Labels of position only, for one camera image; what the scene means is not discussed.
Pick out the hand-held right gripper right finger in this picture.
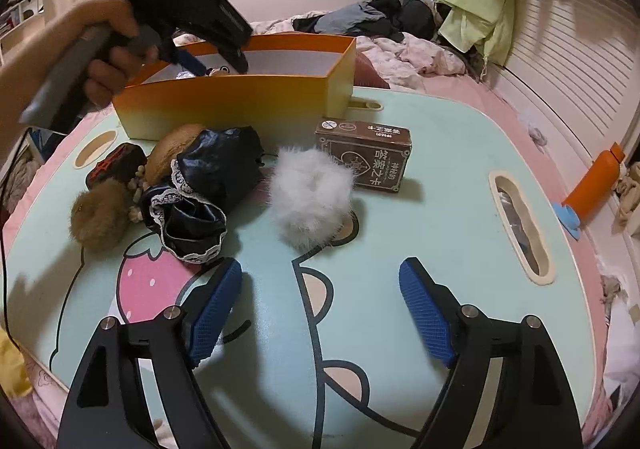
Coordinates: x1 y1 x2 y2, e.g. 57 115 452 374
398 256 586 449

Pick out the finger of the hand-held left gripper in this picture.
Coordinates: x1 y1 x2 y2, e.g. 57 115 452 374
167 41 207 78
214 36 250 76

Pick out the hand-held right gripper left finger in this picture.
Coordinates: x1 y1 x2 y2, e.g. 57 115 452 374
56 256 243 449

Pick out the orange cardboard box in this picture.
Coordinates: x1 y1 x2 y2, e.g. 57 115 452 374
112 33 357 140

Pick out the brown round hair bun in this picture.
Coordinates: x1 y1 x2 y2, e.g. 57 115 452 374
145 124 207 187

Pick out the black lace-trimmed doll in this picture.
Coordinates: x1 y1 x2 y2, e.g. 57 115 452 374
139 126 265 264

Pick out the white beaded bracelet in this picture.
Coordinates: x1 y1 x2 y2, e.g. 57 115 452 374
128 166 151 225

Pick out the white fluffy scrunchie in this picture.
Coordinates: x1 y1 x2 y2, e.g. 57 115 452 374
269 146 355 245

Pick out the brown fluffy scrunchie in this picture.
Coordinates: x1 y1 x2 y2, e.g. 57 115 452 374
70 178 133 250

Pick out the brown card box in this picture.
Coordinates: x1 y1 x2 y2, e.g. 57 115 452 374
315 119 412 194

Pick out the person's left forearm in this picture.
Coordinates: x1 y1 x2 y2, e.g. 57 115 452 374
0 11 86 164

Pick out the person's left hand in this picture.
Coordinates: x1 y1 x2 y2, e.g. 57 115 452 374
50 0 166 110

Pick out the dark red pillow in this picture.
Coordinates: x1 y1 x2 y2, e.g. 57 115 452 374
354 53 390 90

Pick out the pile of dark clothes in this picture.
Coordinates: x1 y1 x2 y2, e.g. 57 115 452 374
292 0 448 42

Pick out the small blue cloth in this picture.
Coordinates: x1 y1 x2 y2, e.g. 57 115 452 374
552 203 582 241

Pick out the pink crumpled blanket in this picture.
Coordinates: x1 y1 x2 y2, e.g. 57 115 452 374
250 19 481 77

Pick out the yellow cloth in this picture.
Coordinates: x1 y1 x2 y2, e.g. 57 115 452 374
0 329 33 397

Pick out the orange bottle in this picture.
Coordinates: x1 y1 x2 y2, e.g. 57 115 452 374
562 141 626 222

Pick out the light green garment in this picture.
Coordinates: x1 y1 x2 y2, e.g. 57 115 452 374
435 0 518 67

